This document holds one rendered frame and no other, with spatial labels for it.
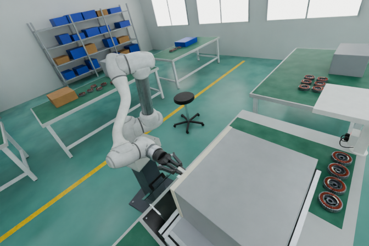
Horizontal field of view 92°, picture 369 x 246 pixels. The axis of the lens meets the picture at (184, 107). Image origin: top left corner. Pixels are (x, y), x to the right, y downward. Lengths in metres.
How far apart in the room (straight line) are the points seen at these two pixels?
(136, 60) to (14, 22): 6.10
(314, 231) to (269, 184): 0.65
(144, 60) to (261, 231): 1.07
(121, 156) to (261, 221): 0.70
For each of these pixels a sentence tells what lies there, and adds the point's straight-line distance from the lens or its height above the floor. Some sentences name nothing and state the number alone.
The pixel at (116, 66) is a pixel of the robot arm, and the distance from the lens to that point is 1.23.
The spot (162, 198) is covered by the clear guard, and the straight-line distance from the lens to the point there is 1.05.
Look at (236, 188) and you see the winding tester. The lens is 0.73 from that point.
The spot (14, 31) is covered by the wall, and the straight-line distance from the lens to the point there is 7.16.
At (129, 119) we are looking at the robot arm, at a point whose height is 1.12.
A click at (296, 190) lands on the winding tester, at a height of 1.32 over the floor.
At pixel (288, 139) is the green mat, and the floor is 0.75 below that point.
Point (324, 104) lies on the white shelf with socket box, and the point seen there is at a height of 1.20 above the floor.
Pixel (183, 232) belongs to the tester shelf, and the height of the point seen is 1.11.
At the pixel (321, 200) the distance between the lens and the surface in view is 1.43.
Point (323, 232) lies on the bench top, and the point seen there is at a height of 0.75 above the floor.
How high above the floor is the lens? 1.93
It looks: 32 degrees down
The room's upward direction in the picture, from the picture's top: 12 degrees counter-clockwise
